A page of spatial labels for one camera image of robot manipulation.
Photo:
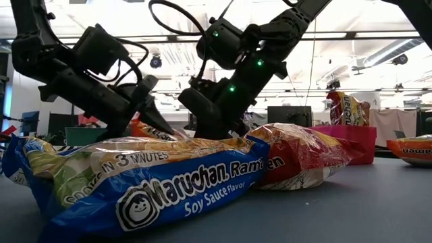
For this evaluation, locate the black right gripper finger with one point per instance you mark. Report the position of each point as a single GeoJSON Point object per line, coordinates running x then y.
{"type": "Point", "coordinates": [219, 130]}

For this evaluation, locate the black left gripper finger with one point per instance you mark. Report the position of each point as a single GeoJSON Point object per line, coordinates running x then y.
{"type": "Point", "coordinates": [153, 114]}

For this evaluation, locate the orange chicken noodle pack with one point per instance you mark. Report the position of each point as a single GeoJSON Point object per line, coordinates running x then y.
{"type": "Point", "coordinates": [411, 150]}
{"type": "Point", "coordinates": [152, 132]}

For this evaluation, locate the blue soy sauce noodle pack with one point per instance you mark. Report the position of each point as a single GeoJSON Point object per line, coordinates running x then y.
{"type": "Point", "coordinates": [168, 189]}

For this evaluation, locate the red beef noodle pack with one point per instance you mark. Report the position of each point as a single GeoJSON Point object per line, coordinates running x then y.
{"type": "Point", "coordinates": [347, 109]}
{"type": "Point", "coordinates": [303, 158]}

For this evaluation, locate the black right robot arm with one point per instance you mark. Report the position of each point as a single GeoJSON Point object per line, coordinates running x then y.
{"type": "Point", "coordinates": [287, 23]}

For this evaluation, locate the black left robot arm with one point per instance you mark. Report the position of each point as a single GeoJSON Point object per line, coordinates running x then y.
{"type": "Point", "coordinates": [33, 50]}

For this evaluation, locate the red cloth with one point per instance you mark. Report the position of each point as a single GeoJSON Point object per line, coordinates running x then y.
{"type": "Point", "coordinates": [86, 119]}

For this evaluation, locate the green plastic bin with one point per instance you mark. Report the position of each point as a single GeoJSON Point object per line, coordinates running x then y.
{"type": "Point", "coordinates": [84, 135]}

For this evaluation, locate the black monitor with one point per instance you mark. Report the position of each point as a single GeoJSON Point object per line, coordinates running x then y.
{"type": "Point", "coordinates": [425, 121]}
{"type": "Point", "coordinates": [289, 114]}
{"type": "Point", "coordinates": [62, 125]}

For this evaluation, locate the blue-lit monitor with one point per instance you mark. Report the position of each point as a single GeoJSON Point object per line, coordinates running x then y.
{"type": "Point", "coordinates": [30, 121]}

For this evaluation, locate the red bar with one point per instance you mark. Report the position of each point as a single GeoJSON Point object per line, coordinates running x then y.
{"type": "Point", "coordinates": [8, 130]}

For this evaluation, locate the long ceiling light strip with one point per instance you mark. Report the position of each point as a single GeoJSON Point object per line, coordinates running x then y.
{"type": "Point", "coordinates": [324, 35]}
{"type": "Point", "coordinates": [388, 34]}

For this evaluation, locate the white column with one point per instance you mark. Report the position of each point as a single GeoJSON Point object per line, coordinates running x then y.
{"type": "Point", "coordinates": [375, 101]}

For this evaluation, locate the pink plastic bin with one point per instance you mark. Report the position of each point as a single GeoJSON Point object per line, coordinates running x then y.
{"type": "Point", "coordinates": [370, 148]}

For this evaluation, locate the beige cloth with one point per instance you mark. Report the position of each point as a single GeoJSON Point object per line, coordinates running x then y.
{"type": "Point", "coordinates": [395, 125]}

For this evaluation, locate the grey laptop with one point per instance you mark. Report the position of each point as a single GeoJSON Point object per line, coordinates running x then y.
{"type": "Point", "coordinates": [400, 134]}

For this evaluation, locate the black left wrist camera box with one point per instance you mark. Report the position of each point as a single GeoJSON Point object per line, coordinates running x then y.
{"type": "Point", "coordinates": [146, 86]}

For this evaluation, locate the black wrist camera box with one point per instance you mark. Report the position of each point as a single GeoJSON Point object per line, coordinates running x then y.
{"type": "Point", "coordinates": [146, 86]}
{"type": "Point", "coordinates": [199, 104]}

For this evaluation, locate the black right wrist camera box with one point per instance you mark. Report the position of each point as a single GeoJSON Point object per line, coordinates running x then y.
{"type": "Point", "coordinates": [199, 104]}

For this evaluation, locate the black ceiling-mounted camera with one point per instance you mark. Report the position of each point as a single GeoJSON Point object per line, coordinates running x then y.
{"type": "Point", "coordinates": [333, 84]}
{"type": "Point", "coordinates": [156, 61]}
{"type": "Point", "coordinates": [400, 59]}

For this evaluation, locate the long grey horizontal rail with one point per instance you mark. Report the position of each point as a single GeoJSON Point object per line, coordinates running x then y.
{"type": "Point", "coordinates": [388, 89]}

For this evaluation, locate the silver ventilation duct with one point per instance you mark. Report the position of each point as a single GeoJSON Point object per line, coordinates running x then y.
{"type": "Point", "coordinates": [384, 54]}

